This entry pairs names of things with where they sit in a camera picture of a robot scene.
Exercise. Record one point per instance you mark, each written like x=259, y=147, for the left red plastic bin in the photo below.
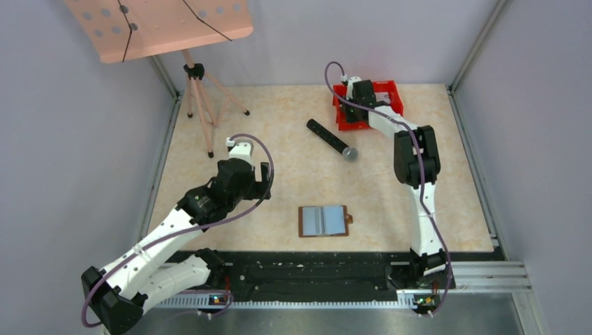
x=340, y=118

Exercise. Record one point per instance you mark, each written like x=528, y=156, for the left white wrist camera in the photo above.
x=240, y=149

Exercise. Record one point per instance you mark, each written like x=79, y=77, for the pink music stand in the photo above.
x=128, y=30

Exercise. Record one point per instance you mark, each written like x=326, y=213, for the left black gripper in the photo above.
x=259, y=189

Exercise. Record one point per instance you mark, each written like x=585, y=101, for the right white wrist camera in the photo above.
x=349, y=83

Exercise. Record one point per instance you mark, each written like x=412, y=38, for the right red plastic bin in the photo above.
x=386, y=93

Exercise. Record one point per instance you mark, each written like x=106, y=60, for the brown leather card holder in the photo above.
x=324, y=221

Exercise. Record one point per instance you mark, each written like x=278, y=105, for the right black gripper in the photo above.
x=350, y=118

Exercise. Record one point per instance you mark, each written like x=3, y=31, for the black handheld microphone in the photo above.
x=349, y=153

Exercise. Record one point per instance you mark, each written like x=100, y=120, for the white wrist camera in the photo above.
x=240, y=149
x=349, y=83

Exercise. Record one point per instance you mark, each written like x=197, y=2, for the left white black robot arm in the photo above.
x=119, y=294

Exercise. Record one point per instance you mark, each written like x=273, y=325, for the red plastic bin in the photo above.
x=386, y=93
x=340, y=118

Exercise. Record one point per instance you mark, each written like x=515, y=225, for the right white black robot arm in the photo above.
x=416, y=166

